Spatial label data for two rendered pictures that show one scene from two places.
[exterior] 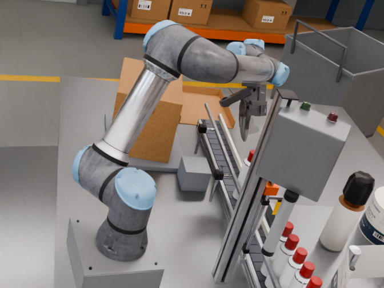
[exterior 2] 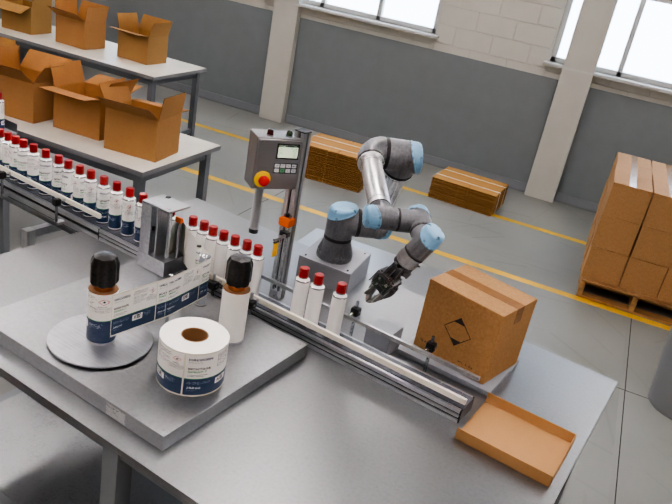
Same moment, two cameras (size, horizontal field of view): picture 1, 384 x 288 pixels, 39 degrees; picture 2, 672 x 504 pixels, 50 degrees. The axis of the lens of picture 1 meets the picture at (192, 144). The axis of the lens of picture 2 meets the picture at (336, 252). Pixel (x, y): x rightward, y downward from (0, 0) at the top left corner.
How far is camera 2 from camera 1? 3.58 m
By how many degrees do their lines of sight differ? 110
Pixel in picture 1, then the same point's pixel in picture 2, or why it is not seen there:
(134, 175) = (349, 207)
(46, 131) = not seen: outside the picture
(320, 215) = (260, 358)
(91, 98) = (560, 375)
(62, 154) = not seen: hidden behind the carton
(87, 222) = (361, 255)
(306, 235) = (253, 333)
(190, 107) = (518, 432)
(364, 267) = (190, 292)
